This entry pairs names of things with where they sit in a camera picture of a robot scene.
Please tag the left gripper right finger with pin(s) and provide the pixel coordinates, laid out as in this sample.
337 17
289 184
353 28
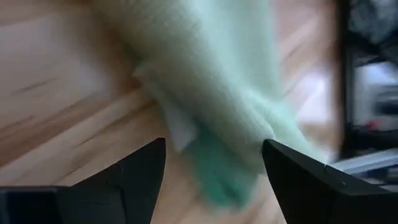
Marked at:
311 196

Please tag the silver frame bracket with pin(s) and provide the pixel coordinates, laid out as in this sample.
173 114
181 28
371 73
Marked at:
367 161

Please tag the green microfiber towel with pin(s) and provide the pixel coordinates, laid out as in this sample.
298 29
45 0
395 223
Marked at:
217 77

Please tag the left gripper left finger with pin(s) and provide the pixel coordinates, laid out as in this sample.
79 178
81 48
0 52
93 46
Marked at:
109 202

